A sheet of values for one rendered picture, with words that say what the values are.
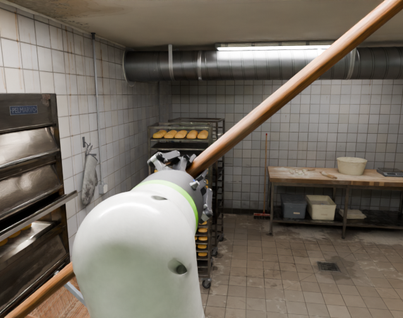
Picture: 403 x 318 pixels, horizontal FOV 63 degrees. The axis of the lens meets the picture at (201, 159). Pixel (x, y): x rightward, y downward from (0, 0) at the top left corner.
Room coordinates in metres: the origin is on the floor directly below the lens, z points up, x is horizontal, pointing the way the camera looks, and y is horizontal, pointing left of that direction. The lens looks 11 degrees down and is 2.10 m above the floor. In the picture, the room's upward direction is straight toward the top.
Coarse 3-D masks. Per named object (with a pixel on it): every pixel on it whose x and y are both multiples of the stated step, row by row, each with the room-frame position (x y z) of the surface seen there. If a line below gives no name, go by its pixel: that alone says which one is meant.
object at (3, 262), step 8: (56, 224) 2.21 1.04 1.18; (40, 232) 2.07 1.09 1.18; (48, 232) 2.09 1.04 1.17; (32, 240) 1.95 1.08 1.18; (40, 240) 2.00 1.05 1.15; (16, 248) 1.84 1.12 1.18; (24, 248) 1.85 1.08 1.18; (32, 248) 1.92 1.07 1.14; (8, 256) 1.74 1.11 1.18; (16, 256) 1.78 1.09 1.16; (0, 264) 1.65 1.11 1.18; (8, 264) 1.71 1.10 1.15
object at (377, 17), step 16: (400, 0) 0.57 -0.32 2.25; (368, 16) 0.58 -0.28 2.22; (384, 16) 0.57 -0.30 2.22; (352, 32) 0.58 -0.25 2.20; (368, 32) 0.57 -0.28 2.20; (336, 48) 0.58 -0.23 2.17; (352, 48) 0.58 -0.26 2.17; (320, 64) 0.58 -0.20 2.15; (304, 80) 0.58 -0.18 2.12; (272, 96) 0.60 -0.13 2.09; (288, 96) 0.59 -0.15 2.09; (256, 112) 0.60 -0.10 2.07; (272, 112) 0.60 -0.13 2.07; (240, 128) 0.60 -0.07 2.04; (224, 144) 0.60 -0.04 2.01; (208, 160) 0.61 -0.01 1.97; (192, 176) 0.61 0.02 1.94; (64, 272) 0.65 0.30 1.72; (48, 288) 0.65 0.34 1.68; (32, 304) 0.66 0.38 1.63
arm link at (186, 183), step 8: (152, 176) 0.39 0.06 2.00; (160, 176) 0.38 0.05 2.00; (168, 176) 0.38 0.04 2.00; (176, 176) 0.39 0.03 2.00; (184, 176) 0.41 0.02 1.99; (176, 184) 0.36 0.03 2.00; (184, 184) 0.38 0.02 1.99; (192, 184) 0.39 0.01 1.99; (192, 192) 0.37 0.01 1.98; (200, 192) 0.41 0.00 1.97; (200, 200) 0.39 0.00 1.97; (200, 208) 0.38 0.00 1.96; (200, 216) 0.38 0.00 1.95
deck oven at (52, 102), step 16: (32, 160) 2.00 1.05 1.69; (48, 160) 2.17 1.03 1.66; (0, 176) 1.73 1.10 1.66; (64, 208) 2.30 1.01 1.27; (64, 224) 2.29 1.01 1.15; (48, 240) 2.08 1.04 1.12; (64, 240) 2.27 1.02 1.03; (0, 272) 1.64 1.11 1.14; (32, 288) 1.88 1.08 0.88; (16, 304) 1.74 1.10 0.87
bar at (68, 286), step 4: (56, 272) 1.58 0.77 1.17; (68, 284) 1.57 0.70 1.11; (68, 288) 1.56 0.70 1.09; (72, 288) 1.56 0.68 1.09; (72, 292) 1.56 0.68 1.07; (76, 292) 1.56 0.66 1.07; (76, 296) 1.56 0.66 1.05; (80, 296) 1.56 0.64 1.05; (80, 300) 1.55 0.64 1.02; (84, 304) 1.55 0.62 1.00
